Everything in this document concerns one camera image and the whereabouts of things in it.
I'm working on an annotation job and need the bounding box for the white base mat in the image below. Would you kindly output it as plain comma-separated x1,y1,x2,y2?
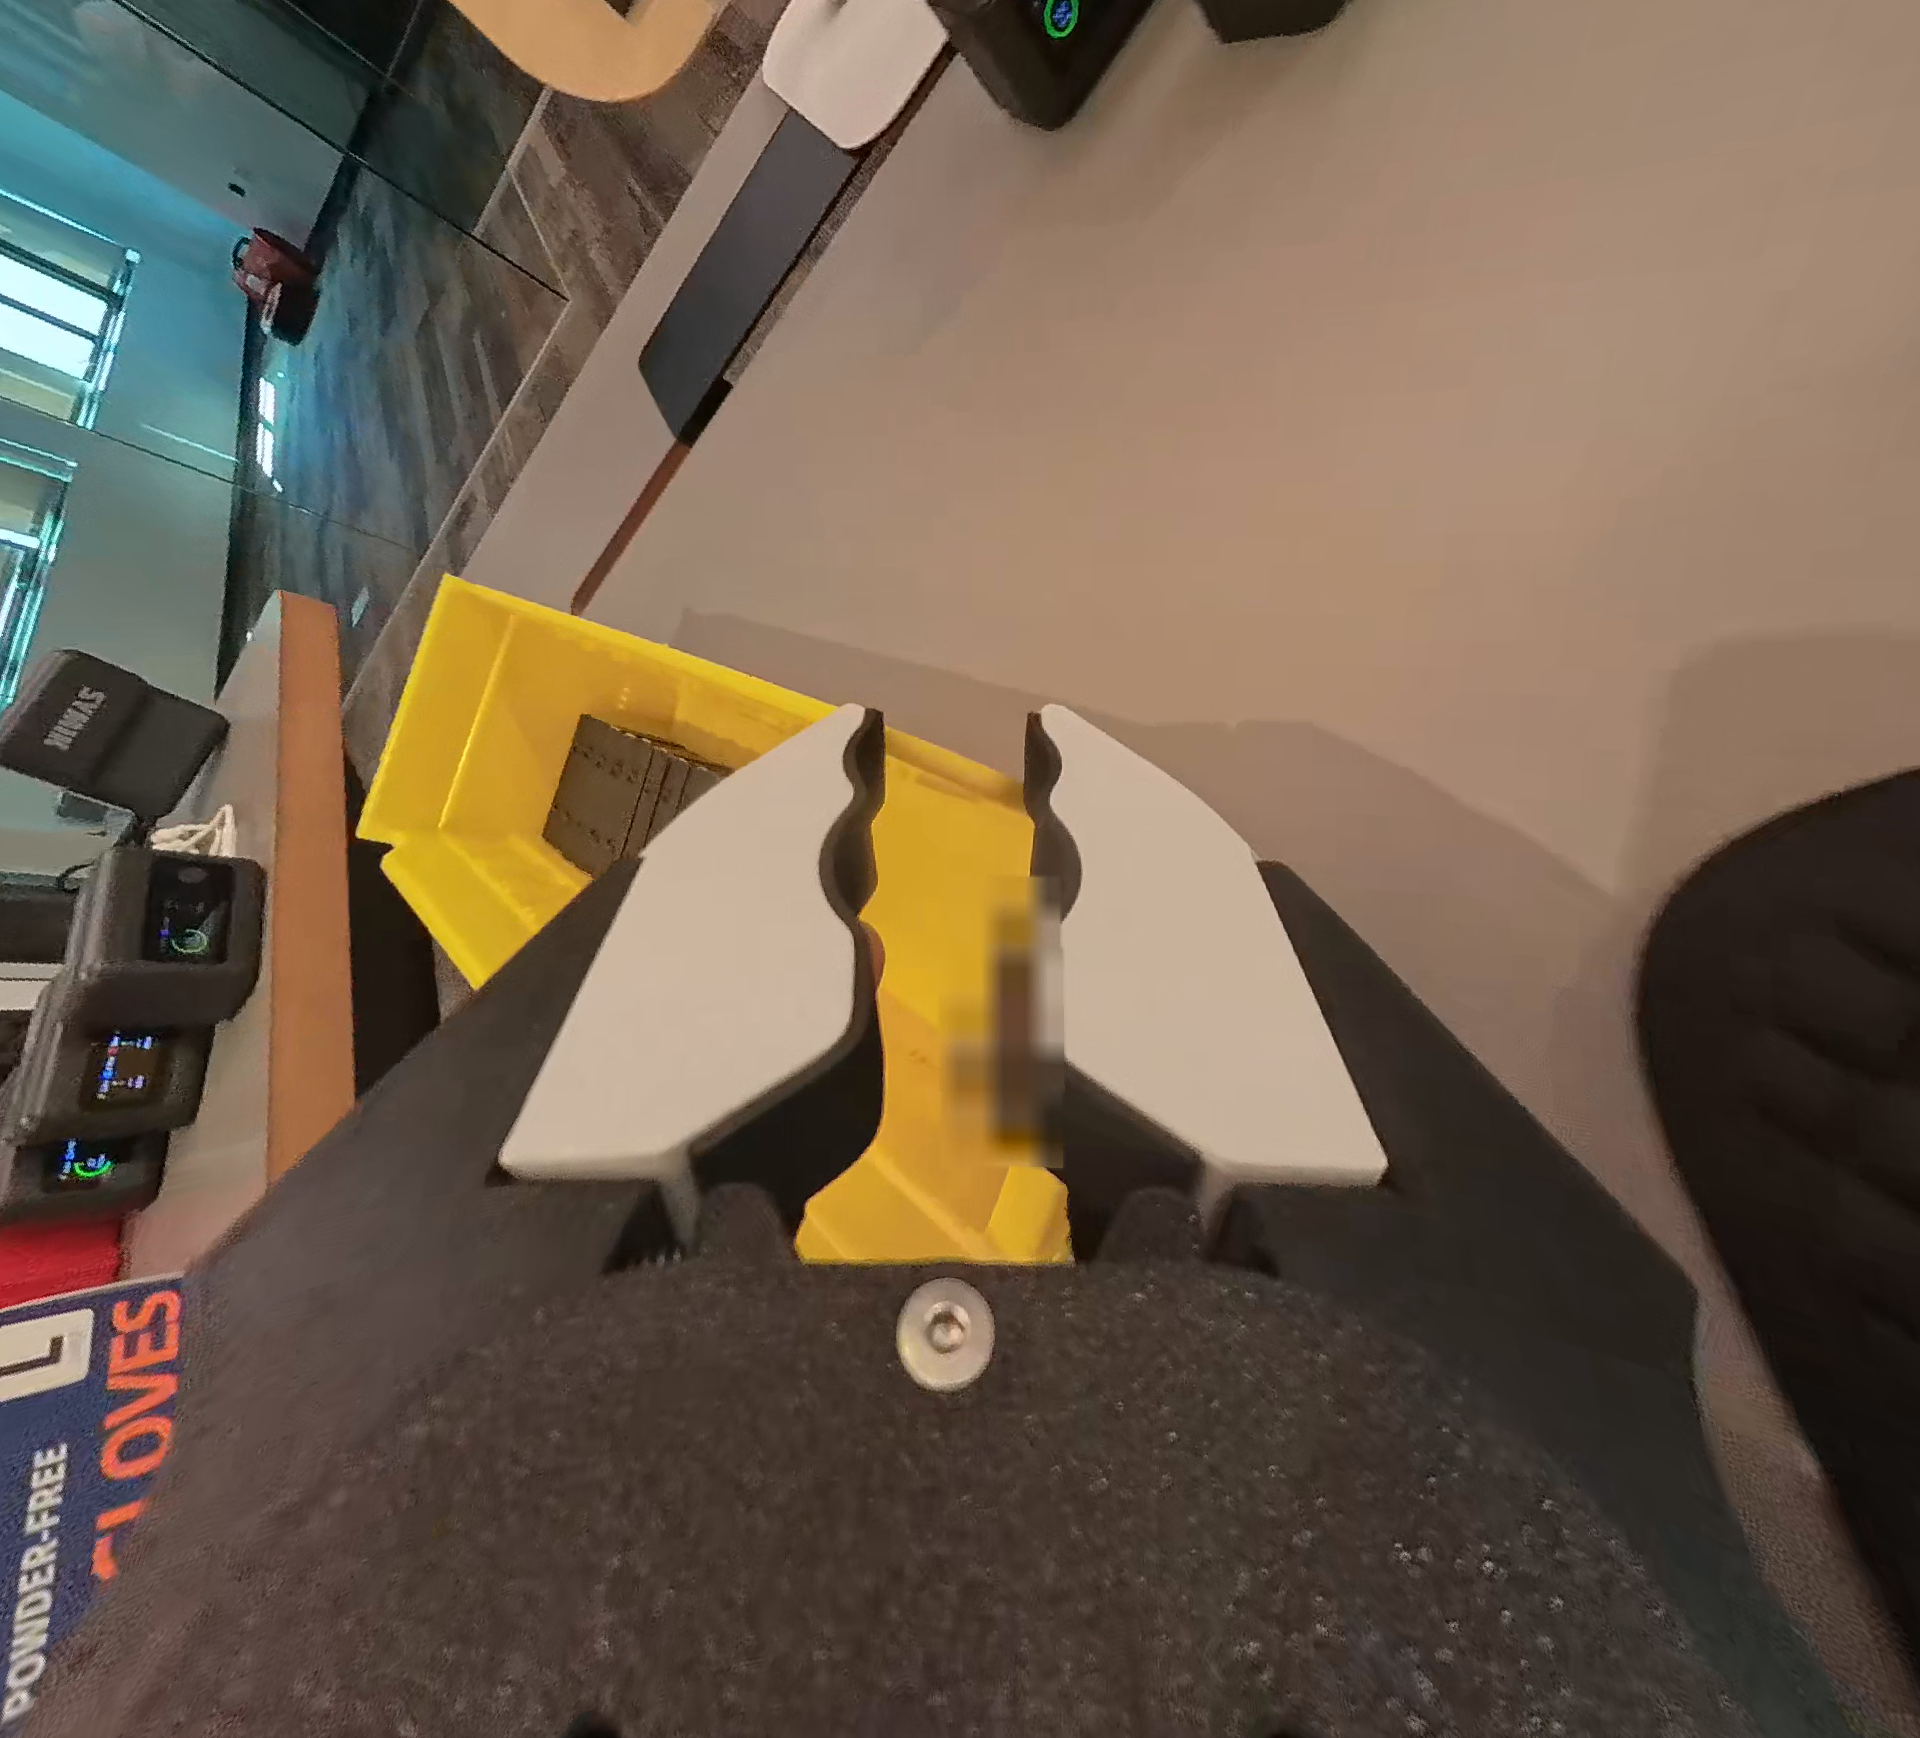
760,0,963,148

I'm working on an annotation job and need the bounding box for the blue glove box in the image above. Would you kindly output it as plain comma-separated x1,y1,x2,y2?
0,1274,199,1624

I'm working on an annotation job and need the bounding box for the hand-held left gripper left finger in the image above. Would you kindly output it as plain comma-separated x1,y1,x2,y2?
496,711,892,1185

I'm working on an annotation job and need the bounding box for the wooden work table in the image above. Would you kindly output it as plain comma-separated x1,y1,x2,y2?
0,591,362,1321

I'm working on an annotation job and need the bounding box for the dark flat mat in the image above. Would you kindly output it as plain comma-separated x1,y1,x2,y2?
637,91,918,438

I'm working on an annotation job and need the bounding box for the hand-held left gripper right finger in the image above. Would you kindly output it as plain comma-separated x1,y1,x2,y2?
1021,709,1389,1192

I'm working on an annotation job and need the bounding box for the row of black batteries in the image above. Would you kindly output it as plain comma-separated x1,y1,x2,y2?
541,711,739,874

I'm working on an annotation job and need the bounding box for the yellow plastic bin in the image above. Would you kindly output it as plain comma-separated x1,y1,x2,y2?
355,575,1073,1267

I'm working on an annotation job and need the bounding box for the black honeycomb cushion pad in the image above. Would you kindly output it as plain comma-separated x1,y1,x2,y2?
1634,773,1920,1624

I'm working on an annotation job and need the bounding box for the red fire extinguisher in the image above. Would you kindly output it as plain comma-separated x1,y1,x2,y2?
234,233,321,347

